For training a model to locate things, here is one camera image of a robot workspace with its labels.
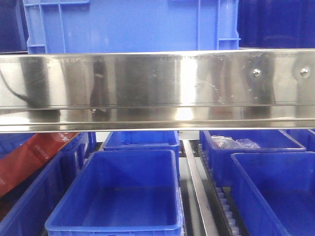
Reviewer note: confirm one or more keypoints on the blue rear centre bin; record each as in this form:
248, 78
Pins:
137, 140

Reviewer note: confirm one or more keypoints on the blue bin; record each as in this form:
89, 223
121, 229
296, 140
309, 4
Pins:
121, 193
275, 194
219, 158
137, 140
306, 137
25, 209

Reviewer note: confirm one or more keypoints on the clear plastic bag in bin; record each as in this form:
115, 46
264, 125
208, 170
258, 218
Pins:
224, 142

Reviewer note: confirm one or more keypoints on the blue rear right bin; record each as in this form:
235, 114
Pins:
219, 158

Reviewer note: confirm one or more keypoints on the stainless steel shelf beam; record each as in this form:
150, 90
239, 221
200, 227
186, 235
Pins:
192, 90

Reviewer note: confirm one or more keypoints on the blue front centre bin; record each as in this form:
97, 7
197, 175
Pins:
121, 193

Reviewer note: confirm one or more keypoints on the blue front right bin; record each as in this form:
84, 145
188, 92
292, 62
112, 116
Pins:
275, 194

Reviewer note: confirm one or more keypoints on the blue far right bin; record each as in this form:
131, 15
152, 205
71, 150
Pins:
306, 137

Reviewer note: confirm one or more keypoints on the blue left bin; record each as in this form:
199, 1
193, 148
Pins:
25, 209

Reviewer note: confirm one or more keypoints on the black roller track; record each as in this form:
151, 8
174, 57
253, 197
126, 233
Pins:
227, 219

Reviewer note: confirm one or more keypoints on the light blue upper crate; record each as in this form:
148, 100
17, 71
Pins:
112, 26

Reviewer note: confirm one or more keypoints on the dark blue upper right crate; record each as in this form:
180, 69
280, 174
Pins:
276, 23

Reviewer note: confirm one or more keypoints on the dark blue crate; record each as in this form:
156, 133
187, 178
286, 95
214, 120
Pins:
276, 23
13, 27

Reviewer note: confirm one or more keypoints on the red foil package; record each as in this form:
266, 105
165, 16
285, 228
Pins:
22, 162

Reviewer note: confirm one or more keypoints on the dark blue upper left crate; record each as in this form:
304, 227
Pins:
13, 27

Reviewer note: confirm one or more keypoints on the steel divider rail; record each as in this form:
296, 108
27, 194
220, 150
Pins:
205, 215

